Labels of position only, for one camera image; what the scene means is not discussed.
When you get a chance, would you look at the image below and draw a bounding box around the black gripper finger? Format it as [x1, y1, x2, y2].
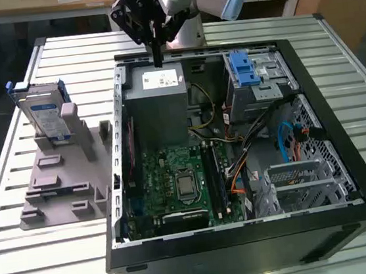
[152, 7, 195, 68]
[108, 0, 160, 72]

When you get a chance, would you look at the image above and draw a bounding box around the hard disk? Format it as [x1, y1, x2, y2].
[5, 76, 76, 152]

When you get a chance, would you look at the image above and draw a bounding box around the orange power wire black connector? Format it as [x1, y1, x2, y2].
[288, 123, 331, 166]

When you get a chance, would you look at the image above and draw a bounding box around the metal disk bay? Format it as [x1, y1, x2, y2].
[261, 155, 354, 217]

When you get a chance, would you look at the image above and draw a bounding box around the blue plastic drive latch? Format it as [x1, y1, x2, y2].
[228, 49, 261, 88]

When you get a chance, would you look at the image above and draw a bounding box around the grey power supply unit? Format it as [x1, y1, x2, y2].
[118, 60, 194, 154]

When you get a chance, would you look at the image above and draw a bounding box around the wooden desk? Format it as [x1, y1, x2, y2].
[0, 0, 308, 45]

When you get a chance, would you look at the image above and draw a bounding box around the metal optical drive cage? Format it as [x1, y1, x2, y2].
[221, 44, 303, 126]

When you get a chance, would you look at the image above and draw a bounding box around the grey parts rack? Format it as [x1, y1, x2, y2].
[7, 98, 124, 231]

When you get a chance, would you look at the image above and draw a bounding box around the black RAM slot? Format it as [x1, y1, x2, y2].
[200, 142, 221, 219]
[210, 141, 231, 215]

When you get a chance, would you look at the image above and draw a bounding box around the silver CPU in socket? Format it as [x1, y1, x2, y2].
[172, 167, 200, 202]

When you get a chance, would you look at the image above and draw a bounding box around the green motherboard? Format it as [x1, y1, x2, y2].
[120, 139, 246, 240]

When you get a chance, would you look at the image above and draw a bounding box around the black graphics card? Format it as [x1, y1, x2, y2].
[126, 206, 212, 240]

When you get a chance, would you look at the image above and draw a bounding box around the black PC case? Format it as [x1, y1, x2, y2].
[81, 26, 366, 274]

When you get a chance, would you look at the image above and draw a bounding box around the yellow wire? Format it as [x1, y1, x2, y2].
[183, 80, 219, 131]

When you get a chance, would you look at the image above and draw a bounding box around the black wire bundle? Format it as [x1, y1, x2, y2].
[231, 96, 304, 184]

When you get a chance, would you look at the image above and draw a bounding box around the blue data wire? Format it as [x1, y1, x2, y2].
[275, 119, 307, 166]

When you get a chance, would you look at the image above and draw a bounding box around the orange flat wire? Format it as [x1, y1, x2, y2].
[227, 159, 250, 196]

